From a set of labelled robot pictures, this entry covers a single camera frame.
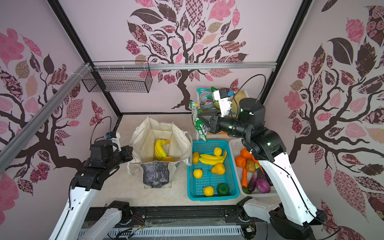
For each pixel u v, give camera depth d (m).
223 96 0.46
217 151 0.92
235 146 0.95
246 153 0.90
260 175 0.81
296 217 0.36
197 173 0.83
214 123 0.45
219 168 0.84
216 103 0.75
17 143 0.52
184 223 0.72
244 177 0.84
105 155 0.52
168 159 0.86
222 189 0.77
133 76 0.95
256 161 0.88
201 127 0.56
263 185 0.74
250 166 0.85
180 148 0.86
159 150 0.90
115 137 0.63
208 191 0.77
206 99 0.77
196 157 0.89
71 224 0.40
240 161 0.85
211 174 0.88
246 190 0.79
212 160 0.90
